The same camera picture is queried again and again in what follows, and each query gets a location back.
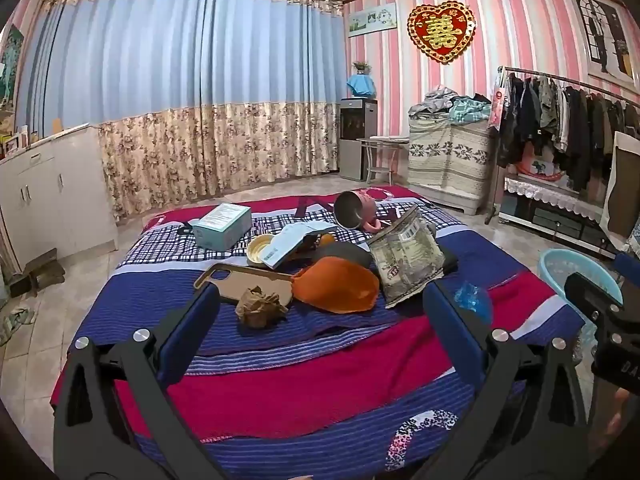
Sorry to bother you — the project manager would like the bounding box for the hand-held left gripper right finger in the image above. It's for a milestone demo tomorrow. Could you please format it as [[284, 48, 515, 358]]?
[[422, 280, 591, 480]]

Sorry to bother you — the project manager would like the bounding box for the low cabinet with lace cloth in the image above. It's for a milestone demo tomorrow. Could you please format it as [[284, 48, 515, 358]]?
[[498, 175, 619, 261]]

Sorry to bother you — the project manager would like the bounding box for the wall calendar picture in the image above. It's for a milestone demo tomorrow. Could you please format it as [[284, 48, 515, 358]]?
[[347, 2, 399, 38]]

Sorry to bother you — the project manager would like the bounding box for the striped bed blanket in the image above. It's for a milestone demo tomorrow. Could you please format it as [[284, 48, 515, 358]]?
[[50, 185, 587, 480]]

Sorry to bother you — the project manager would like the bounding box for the cream covered board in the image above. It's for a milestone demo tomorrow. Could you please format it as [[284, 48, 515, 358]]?
[[600, 130, 640, 252]]

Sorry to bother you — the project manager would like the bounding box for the white cabinet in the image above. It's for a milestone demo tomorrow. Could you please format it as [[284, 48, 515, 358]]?
[[0, 125, 119, 272]]

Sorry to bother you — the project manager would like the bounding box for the white and blue packet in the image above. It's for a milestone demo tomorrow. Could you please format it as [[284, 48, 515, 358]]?
[[261, 221, 337, 269]]

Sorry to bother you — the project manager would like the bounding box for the green wall poster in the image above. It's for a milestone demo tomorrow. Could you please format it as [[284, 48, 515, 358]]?
[[0, 27, 24, 111]]

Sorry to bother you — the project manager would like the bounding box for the blue plastic wrapper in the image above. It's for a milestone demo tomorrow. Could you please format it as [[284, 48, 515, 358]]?
[[452, 280, 494, 318]]

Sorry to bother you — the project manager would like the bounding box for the small white stool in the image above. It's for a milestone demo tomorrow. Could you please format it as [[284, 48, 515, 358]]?
[[356, 136, 410, 186]]

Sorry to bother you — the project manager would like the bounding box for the pink floral hanging bag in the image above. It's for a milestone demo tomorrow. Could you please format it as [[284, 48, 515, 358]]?
[[487, 72, 512, 126]]

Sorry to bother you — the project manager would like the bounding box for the round cream plastic bowl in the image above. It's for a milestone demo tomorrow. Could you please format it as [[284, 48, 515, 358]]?
[[246, 234, 276, 267]]

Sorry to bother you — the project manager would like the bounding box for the grey water dispenser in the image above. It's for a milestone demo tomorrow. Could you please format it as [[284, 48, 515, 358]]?
[[338, 97, 379, 183]]

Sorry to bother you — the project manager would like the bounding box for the grey rag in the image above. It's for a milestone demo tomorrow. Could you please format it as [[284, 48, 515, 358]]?
[[0, 305, 37, 347]]

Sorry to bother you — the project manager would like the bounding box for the pink mug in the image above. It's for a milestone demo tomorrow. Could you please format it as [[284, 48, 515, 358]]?
[[334, 189, 396, 234]]

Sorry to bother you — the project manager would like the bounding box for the red heart wall decoration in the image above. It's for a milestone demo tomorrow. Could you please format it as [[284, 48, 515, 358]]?
[[406, 3, 477, 65]]

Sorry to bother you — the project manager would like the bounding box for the blue covered plant vase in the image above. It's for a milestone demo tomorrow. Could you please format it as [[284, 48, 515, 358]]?
[[347, 61, 377, 99]]

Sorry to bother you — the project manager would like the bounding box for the wedding wall poster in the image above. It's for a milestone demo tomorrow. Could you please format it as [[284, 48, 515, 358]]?
[[571, 0, 637, 87]]

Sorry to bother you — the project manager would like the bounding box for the teal cardboard box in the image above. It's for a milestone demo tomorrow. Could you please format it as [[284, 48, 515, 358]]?
[[192, 202, 252, 252]]

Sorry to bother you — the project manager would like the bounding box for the pile of clothes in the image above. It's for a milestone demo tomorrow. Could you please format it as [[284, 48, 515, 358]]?
[[409, 85, 493, 124]]

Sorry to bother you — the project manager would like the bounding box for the blue and floral curtain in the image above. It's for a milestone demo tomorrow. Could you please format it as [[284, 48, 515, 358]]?
[[15, 0, 347, 222]]

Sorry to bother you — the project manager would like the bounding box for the brown phone case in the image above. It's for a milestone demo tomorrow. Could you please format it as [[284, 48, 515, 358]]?
[[194, 262, 296, 306]]

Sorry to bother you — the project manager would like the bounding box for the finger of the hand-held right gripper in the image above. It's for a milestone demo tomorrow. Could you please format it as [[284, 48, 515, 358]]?
[[614, 252, 640, 288], [565, 272, 625, 333]]

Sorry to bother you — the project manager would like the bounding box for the light blue laundry basket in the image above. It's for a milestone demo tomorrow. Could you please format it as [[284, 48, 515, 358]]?
[[537, 249, 585, 312]]

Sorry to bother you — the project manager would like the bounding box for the wooden stool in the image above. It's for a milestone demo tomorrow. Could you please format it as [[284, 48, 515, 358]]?
[[10, 248, 67, 297]]

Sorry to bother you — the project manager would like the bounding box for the metal clothes rack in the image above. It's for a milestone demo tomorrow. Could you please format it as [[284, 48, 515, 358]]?
[[484, 65, 640, 226]]

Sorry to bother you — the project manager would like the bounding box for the person's right hand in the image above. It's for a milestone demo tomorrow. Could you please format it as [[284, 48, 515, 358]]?
[[602, 389, 637, 461]]

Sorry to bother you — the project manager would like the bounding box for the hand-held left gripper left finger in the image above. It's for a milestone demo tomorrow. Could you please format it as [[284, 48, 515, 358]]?
[[52, 285, 223, 480]]

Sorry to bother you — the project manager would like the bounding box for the brown paper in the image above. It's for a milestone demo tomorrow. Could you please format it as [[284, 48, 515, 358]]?
[[235, 286, 290, 330]]

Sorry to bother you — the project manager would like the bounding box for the clear plastic snack bag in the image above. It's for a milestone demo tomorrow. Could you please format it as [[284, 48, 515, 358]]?
[[367, 205, 447, 309]]

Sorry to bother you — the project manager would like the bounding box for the orange bag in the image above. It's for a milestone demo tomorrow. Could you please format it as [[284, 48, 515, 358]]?
[[292, 256, 380, 315]]

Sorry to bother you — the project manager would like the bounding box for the cabinet under patterned cloth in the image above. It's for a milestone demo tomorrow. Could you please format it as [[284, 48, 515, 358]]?
[[406, 112, 494, 217]]

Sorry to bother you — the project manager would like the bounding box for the photo frame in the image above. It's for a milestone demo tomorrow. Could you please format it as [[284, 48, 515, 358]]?
[[2, 130, 32, 154]]

